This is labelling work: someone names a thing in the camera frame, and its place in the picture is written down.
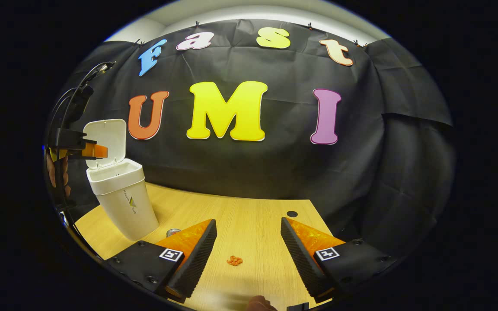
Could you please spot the black backdrop cloth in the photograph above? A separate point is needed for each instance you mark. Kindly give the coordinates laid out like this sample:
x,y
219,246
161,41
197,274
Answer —
x,y
275,172

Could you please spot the orange paper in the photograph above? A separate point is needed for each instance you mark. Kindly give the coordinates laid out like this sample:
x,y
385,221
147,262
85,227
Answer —
x,y
234,260

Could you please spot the white desktop garbage bin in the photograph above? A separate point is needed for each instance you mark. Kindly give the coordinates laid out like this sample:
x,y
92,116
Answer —
x,y
128,207

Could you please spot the wooden desktop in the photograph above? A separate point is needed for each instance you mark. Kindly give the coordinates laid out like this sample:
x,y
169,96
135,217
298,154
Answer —
x,y
249,216

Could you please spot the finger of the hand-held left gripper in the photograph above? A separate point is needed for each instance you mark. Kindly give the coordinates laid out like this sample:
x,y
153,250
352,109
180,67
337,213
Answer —
x,y
95,150

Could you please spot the red pop can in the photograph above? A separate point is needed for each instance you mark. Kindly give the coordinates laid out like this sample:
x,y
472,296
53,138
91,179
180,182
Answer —
x,y
173,232

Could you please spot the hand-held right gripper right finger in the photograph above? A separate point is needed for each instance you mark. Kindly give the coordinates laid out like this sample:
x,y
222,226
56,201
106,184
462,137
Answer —
x,y
303,261

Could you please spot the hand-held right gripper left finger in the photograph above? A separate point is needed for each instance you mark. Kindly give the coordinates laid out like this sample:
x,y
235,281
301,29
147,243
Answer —
x,y
195,265

